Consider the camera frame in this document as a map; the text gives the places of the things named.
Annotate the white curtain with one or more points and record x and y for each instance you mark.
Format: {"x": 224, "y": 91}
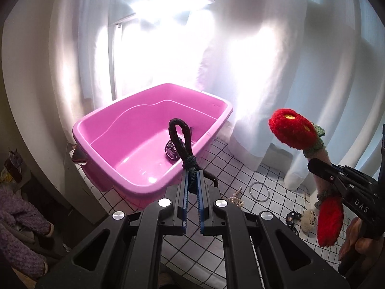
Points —
{"x": 323, "y": 58}

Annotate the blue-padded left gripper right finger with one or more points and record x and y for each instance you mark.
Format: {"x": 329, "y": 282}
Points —
{"x": 261, "y": 251}

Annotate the pearl hair claw clip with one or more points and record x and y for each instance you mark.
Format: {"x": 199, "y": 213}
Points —
{"x": 235, "y": 198}

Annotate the black patterned bow clip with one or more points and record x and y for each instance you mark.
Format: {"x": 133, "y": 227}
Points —
{"x": 290, "y": 220}

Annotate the large silver bangle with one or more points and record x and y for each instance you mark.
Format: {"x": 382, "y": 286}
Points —
{"x": 259, "y": 192}

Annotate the pink strawberry headband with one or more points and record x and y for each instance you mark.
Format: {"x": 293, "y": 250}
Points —
{"x": 294, "y": 130}

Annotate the person's right hand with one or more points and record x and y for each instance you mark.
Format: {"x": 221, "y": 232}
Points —
{"x": 370, "y": 248}

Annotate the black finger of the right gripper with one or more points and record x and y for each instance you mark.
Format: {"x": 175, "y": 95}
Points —
{"x": 345, "y": 179}

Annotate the purple knitted fabric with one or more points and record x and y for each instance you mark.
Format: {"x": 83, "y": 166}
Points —
{"x": 16, "y": 215}

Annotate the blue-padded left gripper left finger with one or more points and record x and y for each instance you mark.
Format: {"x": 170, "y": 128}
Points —
{"x": 123, "y": 252}

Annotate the beige plush face ball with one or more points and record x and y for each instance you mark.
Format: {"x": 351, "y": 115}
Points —
{"x": 308, "y": 221}

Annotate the pink plastic basin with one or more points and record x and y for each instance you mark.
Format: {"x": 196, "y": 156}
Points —
{"x": 124, "y": 142}

